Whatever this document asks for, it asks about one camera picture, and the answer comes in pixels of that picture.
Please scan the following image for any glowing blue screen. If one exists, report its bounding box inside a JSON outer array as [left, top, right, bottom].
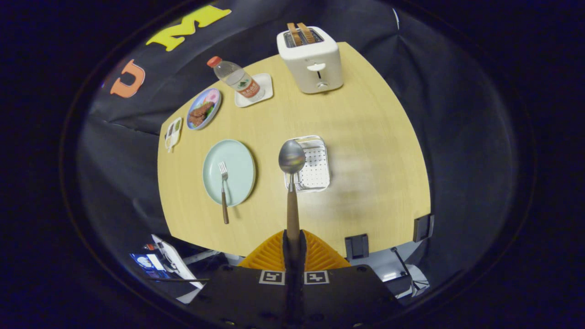
[[129, 253, 172, 279]]

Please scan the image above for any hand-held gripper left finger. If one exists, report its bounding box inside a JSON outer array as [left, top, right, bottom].
[[188, 229, 295, 329]]

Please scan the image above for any light green plate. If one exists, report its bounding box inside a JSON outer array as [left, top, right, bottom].
[[202, 139, 256, 207]]

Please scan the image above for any white divided sauce dish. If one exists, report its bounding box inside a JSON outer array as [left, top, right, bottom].
[[165, 117, 183, 153]]

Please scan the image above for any white square coaster tray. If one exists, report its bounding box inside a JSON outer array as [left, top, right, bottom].
[[234, 73, 274, 108]]

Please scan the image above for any white toaster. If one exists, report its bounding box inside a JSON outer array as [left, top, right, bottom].
[[277, 26, 344, 95]]

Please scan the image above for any small wire drain basket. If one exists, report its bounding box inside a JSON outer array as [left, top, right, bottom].
[[284, 135, 330, 193]]

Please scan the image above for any metal fork wooden handle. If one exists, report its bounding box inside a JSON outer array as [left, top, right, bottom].
[[218, 161, 230, 225]]

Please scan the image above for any white panel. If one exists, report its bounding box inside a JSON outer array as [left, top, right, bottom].
[[151, 234, 205, 290]]

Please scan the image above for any black table clamp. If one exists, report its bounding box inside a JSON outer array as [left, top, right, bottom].
[[344, 234, 370, 260], [413, 213, 435, 243]]

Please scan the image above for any colourful plate with food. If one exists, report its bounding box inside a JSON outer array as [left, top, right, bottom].
[[186, 88, 222, 131]]

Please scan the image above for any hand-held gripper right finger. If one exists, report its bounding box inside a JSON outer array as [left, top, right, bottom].
[[293, 229, 403, 329]]

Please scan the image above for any clear water bottle red cap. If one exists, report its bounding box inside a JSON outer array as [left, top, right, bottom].
[[207, 56, 266, 103]]

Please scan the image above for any metal spoon wooden handle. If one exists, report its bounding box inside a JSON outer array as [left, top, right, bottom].
[[278, 139, 306, 263]]

